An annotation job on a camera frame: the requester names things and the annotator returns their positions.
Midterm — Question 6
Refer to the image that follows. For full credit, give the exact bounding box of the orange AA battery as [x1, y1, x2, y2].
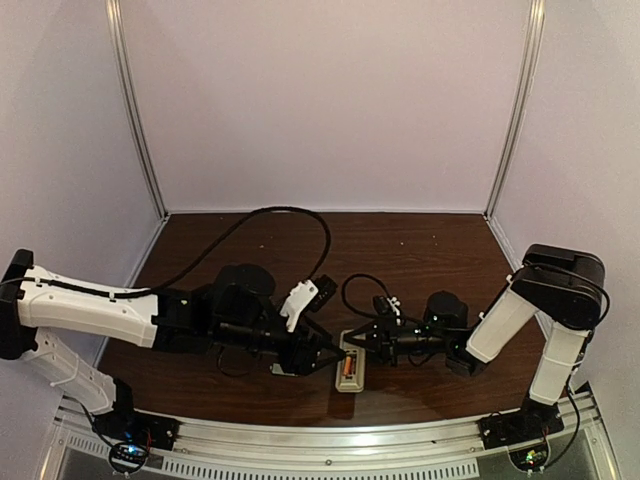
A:
[341, 356, 353, 378]

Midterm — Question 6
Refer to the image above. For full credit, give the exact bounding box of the white remote control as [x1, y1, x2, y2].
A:
[335, 330, 366, 394]

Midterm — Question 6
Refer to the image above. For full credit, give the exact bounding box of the aluminium front rail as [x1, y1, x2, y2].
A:
[35, 392, 622, 479]

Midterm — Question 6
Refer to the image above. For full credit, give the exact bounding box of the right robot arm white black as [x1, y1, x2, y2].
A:
[344, 244, 611, 412]

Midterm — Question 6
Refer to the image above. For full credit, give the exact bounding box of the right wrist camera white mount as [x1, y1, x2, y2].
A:
[372, 295, 403, 324]

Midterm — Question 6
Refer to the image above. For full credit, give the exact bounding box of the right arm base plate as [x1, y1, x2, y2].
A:
[477, 410, 564, 450]

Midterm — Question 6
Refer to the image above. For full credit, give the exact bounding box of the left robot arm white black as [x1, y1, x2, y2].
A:
[1, 249, 346, 424]

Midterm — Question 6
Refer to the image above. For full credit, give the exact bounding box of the aluminium frame post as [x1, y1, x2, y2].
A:
[105, 0, 169, 220]
[484, 0, 546, 221]

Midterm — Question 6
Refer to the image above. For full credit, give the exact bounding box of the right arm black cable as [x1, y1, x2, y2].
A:
[341, 272, 481, 336]

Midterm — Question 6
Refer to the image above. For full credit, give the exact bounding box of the right aluminium frame post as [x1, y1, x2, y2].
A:
[484, 0, 546, 221]

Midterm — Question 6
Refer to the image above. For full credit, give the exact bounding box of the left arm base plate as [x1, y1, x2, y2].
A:
[93, 411, 180, 451]

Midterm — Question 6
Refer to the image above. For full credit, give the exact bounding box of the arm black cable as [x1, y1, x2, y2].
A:
[19, 206, 334, 301]
[341, 272, 481, 336]

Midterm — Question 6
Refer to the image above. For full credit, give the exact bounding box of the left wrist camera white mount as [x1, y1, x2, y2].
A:
[279, 275, 337, 333]

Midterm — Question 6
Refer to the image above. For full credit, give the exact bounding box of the left aluminium frame post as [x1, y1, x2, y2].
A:
[105, 0, 169, 220]

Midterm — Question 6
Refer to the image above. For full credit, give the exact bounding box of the left circuit board with LED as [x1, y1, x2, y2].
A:
[108, 442, 149, 475]

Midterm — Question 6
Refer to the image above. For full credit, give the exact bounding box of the right circuit board with LED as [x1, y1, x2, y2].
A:
[508, 443, 550, 474]

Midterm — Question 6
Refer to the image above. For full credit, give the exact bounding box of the grey battery cover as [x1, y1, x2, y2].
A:
[270, 363, 295, 377]

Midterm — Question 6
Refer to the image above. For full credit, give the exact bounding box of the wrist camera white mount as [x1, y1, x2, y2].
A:
[372, 295, 403, 324]
[279, 275, 337, 333]

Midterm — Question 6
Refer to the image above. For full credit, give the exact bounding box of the circuit board with led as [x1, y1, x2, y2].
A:
[108, 442, 149, 475]
[508, 443, 550, 474]

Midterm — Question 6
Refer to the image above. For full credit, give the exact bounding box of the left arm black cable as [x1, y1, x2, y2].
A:
[19, 206, 334, 301]

